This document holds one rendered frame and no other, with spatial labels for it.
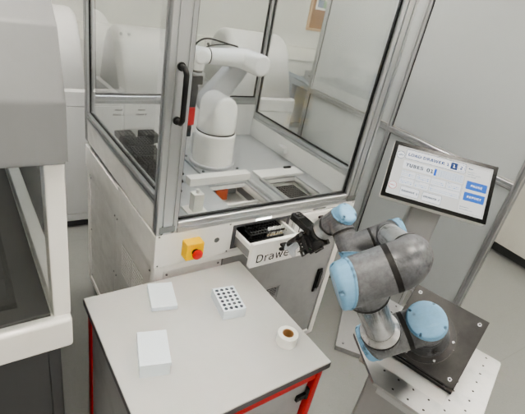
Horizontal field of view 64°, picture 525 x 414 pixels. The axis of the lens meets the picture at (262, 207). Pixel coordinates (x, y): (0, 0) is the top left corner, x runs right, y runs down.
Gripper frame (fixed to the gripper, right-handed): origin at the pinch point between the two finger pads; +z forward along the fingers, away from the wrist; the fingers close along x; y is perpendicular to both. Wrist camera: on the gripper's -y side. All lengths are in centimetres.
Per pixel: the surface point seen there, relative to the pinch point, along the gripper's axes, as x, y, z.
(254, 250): -13.4, -2.3, 4.1
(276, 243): -3.2, -3.0, 3.2
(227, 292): -27.0, 9.0, 9.1
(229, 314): -31.4, 17.1, 4.8
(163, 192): -45, -27, -5
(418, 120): 163, -70, 21
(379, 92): 48, -47, -35
